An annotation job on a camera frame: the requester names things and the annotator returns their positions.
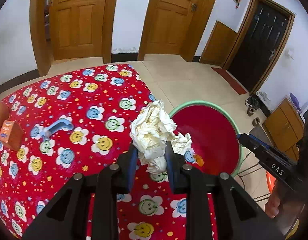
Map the orange peel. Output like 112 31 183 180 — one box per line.
193 154 204 167

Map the orange cardboard box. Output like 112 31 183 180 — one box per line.
0 120 23 151

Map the small paper ball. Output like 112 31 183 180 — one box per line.
130 100 192 174

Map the person's right hand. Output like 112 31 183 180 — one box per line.
265 180 282 219

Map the wooden side cabinet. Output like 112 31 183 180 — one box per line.
262 98 304 161

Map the grey floor mat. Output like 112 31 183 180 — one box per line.
249 125 272 146

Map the brown shoe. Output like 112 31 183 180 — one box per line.
247 107 256 116
252 117 260 127

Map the pair of dark shoes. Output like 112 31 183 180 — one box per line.
245 95 260 110

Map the red bin with green rim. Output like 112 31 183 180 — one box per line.
169 100 243 177

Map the red smiley flower tablecloth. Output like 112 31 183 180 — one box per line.
0 63 220 240

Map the red door mat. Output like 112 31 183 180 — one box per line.
212 67 247 95

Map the apple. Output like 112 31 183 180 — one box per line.
0 101 9 127

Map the dark entrance door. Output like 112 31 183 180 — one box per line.
228 3 288 92

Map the middle wooden door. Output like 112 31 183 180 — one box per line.
142 0 198 55

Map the wooden door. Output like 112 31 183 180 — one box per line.
142 0 198 55
50 0 105 60

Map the left wooden door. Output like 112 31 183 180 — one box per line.
50 0 105 60

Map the wooden wall cabinet panel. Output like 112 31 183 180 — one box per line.
199 21 237 67

